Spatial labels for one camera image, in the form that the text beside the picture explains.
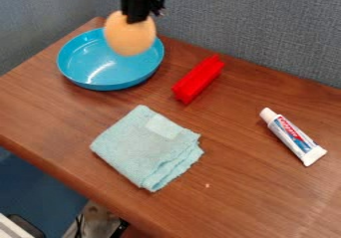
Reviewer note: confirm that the light blue folded cloth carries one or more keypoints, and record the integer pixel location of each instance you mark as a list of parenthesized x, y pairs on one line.
[(148, 148)]

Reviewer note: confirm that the yellow orange foam ball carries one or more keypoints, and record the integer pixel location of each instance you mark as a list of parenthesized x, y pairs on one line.
[(129, 39)]

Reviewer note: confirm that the red plastic block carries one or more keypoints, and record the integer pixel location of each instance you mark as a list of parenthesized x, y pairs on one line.
[(192, 84)]

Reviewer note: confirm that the blue plate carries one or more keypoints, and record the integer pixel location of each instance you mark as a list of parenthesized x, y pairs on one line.
[(94, 67)]

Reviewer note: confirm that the white toothpaste tube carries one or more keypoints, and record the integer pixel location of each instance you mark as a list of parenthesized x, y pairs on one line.
[(295, 138)]

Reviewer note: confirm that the grey object under table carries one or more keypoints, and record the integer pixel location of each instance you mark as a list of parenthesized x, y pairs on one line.
[(97, 222)]

